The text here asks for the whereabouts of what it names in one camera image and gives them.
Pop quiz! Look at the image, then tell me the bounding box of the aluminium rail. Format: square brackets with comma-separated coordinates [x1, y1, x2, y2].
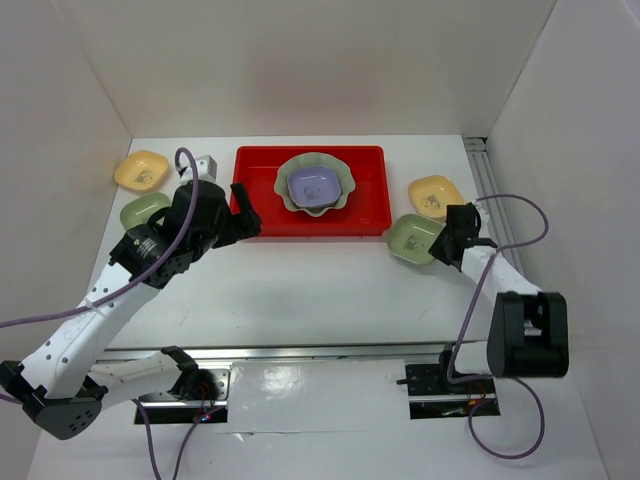
[464, 135, 551, 355]
[97, 341, 451, 364]

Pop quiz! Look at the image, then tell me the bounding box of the red plastic bin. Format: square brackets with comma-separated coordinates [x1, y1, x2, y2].
[229, 145, 392, 238]

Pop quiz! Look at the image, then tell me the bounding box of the large green scalloped bowl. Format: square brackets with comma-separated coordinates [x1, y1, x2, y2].
[274, 152, 356, 218]

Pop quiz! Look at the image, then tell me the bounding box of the yellow square plate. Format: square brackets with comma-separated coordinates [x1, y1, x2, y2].
[113, 150, 169, 192]
[408, 175, 465, 220]

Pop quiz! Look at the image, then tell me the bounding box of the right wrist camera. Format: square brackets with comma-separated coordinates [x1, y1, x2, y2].
[471, 201, 493, 237]

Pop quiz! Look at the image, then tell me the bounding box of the aluminium rail right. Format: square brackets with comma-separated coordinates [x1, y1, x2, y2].
[464, 135, 551, 355]

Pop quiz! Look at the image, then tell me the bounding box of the aluminium rail front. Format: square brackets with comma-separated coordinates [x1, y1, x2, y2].
[97, 341, 451, 364]

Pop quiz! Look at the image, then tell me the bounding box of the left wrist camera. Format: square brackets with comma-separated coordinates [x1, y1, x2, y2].
[179, 155, 217, 185]

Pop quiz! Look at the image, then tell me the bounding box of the purple square panda plate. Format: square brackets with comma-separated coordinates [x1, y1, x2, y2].
[286, 166, 342, 209]

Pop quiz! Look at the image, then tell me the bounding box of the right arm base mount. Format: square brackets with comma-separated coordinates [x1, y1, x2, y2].
[396, 364, 500, 420]

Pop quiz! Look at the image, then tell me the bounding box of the green square plate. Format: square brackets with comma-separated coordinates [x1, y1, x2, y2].
[120, 192, 171, 230]
[385, 214, 444, 265]

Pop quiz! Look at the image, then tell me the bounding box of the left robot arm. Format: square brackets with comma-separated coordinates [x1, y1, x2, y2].
[1, 181, 261, 440]

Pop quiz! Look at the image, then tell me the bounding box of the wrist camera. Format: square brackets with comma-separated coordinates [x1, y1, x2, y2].
[179, 155, 217, 185]
[471, 201, 493, 237]

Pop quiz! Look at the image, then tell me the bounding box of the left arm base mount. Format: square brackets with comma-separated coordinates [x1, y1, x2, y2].
[138, 362, 231, 425]

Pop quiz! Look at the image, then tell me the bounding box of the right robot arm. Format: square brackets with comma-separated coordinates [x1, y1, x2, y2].
[429, 203, 569, 392]

